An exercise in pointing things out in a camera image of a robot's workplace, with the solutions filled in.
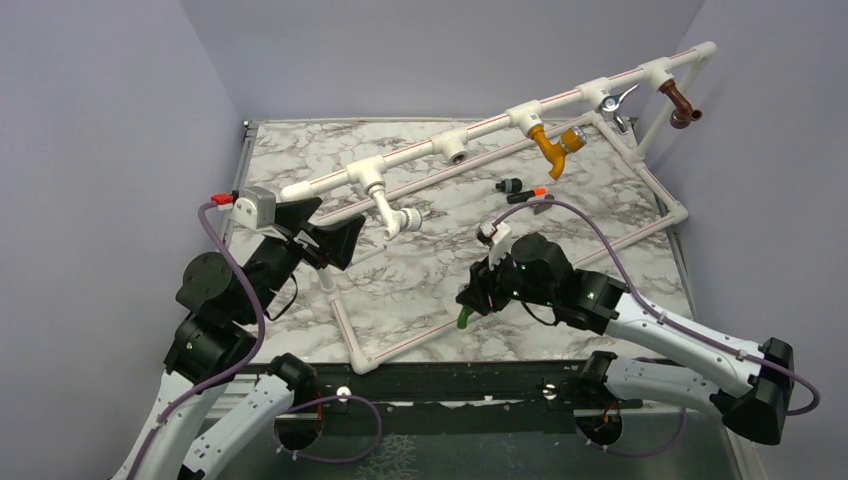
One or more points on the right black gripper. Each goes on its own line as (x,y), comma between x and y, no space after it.
(482,281)

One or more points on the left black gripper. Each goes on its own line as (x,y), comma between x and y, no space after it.
(337,242)

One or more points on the green faucet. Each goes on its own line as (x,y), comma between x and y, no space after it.
(463,317)

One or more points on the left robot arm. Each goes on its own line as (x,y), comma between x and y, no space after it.
(223,331)

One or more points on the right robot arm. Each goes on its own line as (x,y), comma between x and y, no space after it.
(747,384)

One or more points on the purple white pen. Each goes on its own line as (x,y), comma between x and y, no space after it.
(366,256)

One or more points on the white plastic faucet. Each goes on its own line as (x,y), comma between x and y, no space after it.
(395,221)

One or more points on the black orange marker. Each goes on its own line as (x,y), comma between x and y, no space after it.
(524,196)

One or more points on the black grey small fitting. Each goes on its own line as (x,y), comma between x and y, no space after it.
(509,186)

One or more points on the orange yellow faucet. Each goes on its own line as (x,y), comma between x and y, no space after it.
(570,141)

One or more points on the chrome lever faucet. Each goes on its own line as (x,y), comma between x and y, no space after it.
(609,109)

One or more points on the brown faucet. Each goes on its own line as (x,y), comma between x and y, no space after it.
(683,113)

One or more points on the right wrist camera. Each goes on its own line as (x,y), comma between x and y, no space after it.
(498,239)

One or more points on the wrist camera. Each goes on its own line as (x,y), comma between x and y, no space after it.
(254,207)
(498,239)

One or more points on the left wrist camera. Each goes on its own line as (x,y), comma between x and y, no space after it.
(254,207)

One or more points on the black table front rail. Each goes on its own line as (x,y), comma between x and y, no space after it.
(449,398)

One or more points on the white PVC pipe frame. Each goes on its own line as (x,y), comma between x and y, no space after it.
(400,305)

